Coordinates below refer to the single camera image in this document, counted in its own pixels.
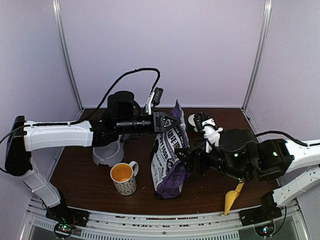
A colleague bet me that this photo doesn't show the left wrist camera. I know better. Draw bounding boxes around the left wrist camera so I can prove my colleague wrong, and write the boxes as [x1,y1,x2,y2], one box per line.
[151,87,164,106]

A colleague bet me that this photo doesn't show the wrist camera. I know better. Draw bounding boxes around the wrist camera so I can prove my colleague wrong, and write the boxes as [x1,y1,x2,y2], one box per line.
[193,112,209,134]
[151,87,164,106]

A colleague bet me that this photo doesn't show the right arm base board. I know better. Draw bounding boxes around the right arm base board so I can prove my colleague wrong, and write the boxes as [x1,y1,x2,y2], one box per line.
[239,206,287,239]

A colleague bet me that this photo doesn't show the dark blue white bowl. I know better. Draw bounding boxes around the dark blue white bowl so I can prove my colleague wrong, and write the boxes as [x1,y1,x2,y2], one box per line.
[187,113,201,133]

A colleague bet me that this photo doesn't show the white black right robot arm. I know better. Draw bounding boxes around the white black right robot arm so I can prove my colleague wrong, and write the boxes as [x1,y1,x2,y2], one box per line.
[175,128,320,224]

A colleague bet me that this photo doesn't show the aluminium front rail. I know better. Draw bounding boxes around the aluminium front rail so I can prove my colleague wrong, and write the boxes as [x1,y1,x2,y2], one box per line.
[18,198,310,240]

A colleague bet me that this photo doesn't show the aluminium corner post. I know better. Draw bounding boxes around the aluminium corner post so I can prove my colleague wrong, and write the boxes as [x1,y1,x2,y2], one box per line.
[242,0,273,112]
[52,0,84,112]

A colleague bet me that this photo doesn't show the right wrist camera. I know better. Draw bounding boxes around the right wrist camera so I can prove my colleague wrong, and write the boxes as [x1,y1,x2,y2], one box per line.
[193,112,209,134]

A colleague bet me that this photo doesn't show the grey double pet feeder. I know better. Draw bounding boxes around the grey double pet feeder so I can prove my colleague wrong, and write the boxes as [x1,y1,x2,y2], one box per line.
[92,134,130,167]

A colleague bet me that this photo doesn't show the yellow plastic scoop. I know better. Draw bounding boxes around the yellow plastic scoop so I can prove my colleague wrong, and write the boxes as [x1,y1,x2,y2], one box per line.
[224,182,244,216]

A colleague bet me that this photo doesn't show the right aluminium corner post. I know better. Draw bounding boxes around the right aluminium corner post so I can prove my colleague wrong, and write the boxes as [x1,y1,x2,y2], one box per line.
[242,0,273,112]

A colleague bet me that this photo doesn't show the white mug yellow inside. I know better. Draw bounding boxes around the white mug yellow inside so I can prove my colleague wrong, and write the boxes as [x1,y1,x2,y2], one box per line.
[110,161,139,196]

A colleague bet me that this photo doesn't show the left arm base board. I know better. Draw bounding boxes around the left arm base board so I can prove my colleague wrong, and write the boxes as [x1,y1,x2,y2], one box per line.
[45,207,90,238]

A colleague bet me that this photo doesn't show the purple pet food bag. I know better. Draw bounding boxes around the purple pet food bag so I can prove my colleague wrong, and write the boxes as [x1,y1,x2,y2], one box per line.
[150,102,190,200]

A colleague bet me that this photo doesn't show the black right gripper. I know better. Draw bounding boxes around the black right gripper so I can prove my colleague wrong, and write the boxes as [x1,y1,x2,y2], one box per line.
[174,138,250,184]

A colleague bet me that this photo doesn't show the left aluminium corner post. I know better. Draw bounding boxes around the left aluminium corner post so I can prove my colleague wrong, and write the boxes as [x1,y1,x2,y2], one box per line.
[52,0,84,112]

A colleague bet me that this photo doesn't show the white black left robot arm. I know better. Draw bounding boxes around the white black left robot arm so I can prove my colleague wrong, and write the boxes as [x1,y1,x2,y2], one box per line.
[4,88,182,222]

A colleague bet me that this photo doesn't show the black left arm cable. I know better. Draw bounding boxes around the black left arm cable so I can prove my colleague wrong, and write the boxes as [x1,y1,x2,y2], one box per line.
[72,67,161,125]

